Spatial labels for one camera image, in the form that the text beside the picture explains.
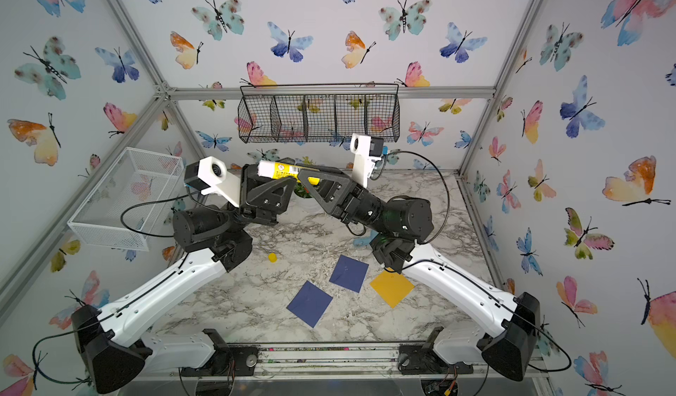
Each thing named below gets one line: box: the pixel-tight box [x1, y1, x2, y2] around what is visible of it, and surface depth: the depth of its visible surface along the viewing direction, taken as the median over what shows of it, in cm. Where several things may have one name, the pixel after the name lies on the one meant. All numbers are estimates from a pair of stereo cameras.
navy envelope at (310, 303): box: [286, 279, 334, 329], surface depth 86 cm
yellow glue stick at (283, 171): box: [257, 160, 322, 186], surface depth 39 cm
